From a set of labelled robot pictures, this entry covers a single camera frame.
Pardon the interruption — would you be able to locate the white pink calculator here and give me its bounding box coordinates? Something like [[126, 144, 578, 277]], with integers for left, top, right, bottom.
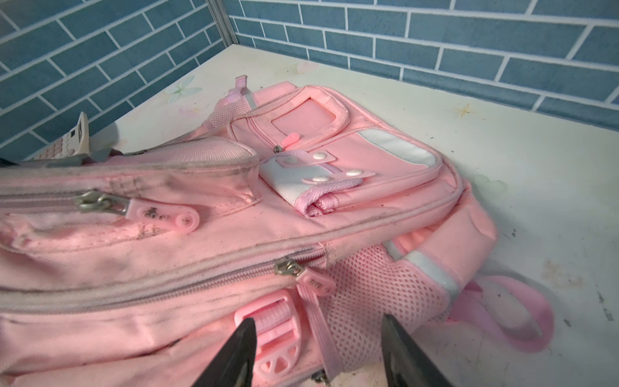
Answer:
[[31, 112, 90, 161]]

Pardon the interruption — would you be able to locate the pink student backpack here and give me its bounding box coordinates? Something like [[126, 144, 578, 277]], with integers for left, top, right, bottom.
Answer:
[[1, 77, 555, 386]]

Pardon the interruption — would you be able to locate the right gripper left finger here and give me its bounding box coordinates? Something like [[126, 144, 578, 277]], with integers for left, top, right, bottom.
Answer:
[[192, 318, 257, 387]]

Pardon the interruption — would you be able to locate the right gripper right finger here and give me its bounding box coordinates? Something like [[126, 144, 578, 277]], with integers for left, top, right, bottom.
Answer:
[[380, 314, 453, 387]]

